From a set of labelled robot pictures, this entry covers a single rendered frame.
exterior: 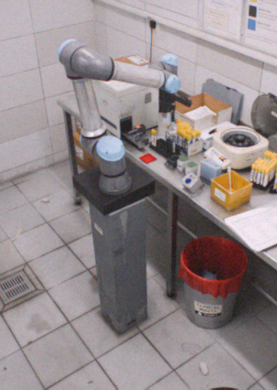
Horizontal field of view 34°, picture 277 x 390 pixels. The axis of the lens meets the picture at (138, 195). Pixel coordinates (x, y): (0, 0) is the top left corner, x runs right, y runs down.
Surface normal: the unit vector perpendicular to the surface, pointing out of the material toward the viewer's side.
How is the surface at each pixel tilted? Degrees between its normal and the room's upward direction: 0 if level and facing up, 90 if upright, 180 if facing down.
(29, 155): 90
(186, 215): 0
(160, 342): 0
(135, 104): 90
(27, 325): 0
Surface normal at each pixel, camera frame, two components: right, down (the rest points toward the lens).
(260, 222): -0.02, -0.80
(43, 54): 0.58, 0.48
